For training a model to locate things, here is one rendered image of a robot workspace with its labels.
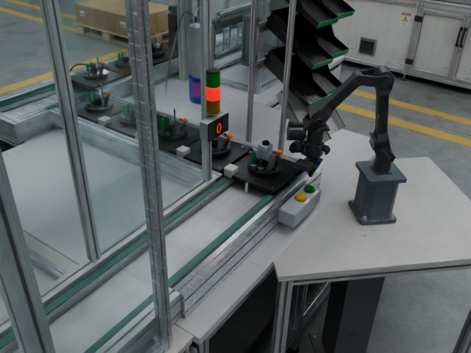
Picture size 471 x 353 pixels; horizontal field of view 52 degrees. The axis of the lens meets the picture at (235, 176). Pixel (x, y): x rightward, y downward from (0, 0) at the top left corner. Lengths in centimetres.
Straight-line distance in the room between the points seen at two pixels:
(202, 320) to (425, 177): 126
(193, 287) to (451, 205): 117
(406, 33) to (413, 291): 353
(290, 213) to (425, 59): 432
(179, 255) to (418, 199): 104
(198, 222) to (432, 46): 445
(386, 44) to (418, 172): 377
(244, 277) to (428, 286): 163
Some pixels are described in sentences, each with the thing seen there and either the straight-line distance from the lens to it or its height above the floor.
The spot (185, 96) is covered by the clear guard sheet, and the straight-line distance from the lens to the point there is 165.
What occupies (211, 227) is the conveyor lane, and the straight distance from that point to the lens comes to 174.
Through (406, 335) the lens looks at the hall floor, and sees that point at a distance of 275.
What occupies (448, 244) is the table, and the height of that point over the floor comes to 86.
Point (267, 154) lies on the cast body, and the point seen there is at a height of 105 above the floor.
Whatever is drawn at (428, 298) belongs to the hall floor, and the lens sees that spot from 299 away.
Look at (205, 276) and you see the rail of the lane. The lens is 149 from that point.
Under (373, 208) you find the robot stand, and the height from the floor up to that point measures 93.
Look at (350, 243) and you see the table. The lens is 182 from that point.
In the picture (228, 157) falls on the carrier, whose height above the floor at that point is 97.
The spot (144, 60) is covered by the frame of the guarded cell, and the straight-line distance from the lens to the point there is 94.
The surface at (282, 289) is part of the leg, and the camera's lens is 172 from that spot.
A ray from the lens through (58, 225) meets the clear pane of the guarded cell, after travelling 93.
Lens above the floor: 199
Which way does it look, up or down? 32 degrees down
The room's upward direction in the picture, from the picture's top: 2 degrees clockwise
